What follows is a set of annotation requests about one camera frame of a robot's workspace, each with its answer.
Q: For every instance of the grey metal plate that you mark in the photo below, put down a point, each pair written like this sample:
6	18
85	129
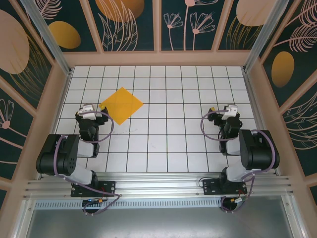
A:
158	223

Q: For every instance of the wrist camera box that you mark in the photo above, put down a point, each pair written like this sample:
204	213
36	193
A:
230	111
88	110

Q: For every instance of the aluminium frame post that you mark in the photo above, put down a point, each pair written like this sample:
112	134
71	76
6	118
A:
262	32
49	37

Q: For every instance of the small electronics connector board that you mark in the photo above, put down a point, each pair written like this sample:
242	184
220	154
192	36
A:
239	199
95	201

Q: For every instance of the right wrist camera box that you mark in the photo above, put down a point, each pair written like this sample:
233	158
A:
230	111

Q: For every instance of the aluminium mounting rail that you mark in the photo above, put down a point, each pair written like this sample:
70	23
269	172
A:
158	183

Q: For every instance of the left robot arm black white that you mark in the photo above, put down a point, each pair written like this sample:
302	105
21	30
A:
54	153

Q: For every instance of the yellow cloth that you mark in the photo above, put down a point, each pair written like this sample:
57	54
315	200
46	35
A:
121	105

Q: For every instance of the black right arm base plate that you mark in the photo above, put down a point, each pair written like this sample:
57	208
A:
210	187

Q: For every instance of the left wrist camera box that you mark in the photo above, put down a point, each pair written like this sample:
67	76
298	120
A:
88	110

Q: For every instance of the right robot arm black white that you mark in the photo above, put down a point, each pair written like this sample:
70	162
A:
260	153

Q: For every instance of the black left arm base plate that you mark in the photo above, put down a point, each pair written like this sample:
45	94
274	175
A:
109	188

